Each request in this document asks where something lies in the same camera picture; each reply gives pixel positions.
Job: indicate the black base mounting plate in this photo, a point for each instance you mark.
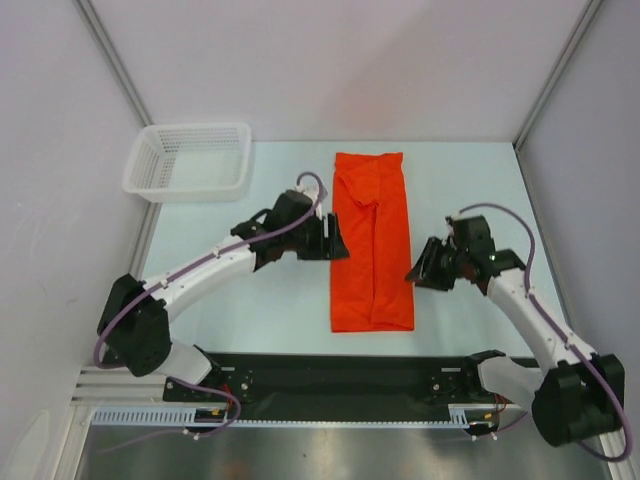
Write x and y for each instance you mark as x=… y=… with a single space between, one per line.
x=345 y=389

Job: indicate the aluminium corner post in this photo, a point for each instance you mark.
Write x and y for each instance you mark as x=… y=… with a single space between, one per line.
x=107 y=49
x=560 y=67

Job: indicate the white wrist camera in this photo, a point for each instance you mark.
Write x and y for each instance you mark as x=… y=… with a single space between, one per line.
x=317 y=193
x=456 y=225

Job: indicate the slotted grey cable duct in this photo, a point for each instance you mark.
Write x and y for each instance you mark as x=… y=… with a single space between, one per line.
x=185 y=417

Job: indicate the white plastic mesh basket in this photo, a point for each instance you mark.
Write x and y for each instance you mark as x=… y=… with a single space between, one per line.
x=189 y=162

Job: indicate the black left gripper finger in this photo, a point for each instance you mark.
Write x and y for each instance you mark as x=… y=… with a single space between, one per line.
x=336 y=248
x=331 y=230

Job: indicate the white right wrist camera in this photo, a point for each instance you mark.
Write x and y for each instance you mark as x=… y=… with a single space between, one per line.
x=456 y=225

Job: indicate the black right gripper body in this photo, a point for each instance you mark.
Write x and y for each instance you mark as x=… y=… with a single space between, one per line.
x=437 y=265

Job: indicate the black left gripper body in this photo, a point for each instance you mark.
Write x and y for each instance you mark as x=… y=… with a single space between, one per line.
x=307 y=240

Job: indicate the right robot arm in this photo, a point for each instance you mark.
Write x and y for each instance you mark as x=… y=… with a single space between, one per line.
x=573 y=393

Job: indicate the aluminium extrusion rail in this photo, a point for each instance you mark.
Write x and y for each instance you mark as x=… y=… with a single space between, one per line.
x=116 y=387

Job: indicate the orange t shirt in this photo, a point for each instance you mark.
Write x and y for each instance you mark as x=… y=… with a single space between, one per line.
x=368 y=291

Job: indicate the left aluminium corner post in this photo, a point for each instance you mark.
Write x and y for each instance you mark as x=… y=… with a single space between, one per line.
x=107 y=49

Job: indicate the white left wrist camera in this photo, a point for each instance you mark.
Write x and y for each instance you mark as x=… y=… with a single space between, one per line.
x=317 y=193

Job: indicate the right aluminium corner post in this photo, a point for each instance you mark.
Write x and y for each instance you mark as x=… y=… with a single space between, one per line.
x=560 y=67

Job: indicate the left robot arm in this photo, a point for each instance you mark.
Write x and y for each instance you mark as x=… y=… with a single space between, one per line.
x=135 y=323

